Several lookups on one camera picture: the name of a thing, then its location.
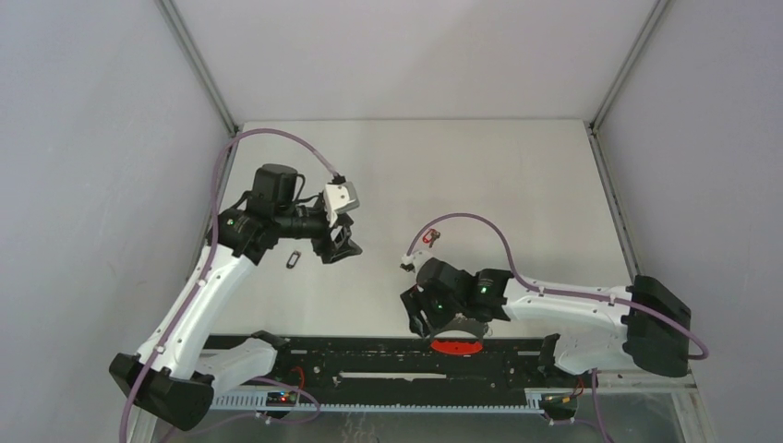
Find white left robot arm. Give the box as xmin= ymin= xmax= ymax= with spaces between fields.
xmin=109 ymin=163 xmax=362 ymax=431

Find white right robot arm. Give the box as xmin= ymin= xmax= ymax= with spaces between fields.
xmin=401 ymin=251 xmax=692 ymax=386

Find black key tag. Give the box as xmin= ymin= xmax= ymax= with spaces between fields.
xmin=285 ymin=250 xmax=302 ymax=269

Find key with red tag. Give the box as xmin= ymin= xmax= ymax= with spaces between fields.
xmin=421 ymin=228 xmax=441 ymax=248

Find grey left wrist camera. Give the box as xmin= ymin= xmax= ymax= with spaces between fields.
xmin=323 ymin=182 xmax=360 ymax=228

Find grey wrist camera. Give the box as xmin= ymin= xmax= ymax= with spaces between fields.
xmin=323 ymin=182 xmax=360 ymax=228
xmin=400 ymin=250 xmax=434 ymax=272

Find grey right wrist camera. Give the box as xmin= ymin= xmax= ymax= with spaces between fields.
xmin=400 ymin=250 xmax=434 ymax=272

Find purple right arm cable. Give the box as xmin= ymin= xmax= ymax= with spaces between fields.
xmin=405 ymin=212 xmax=710 ymax=361

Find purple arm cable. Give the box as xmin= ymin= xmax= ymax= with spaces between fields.
xmin=405 ymin=212 xmax=710 ymax=361
xmin=117 ymin=127 xmax=342 ymax=443

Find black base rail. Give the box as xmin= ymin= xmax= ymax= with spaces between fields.
xmin=183 ymin=333 xmax=597 ymax=410

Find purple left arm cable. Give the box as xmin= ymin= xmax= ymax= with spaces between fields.
xmin=117 ymin=127 xmax=342 ymax=443

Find grey aluminium frame rail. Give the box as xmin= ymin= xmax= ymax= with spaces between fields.
xmin=584 ymin=1 xmax=676 ymax=278

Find white slotted cable duct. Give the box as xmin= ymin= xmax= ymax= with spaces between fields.
xmin=211 ymin=390 xmax=579 ymax=415

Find left aluminium frame post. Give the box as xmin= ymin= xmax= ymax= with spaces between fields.
xmin=154 ymin=0 xmax=239 ymax=136

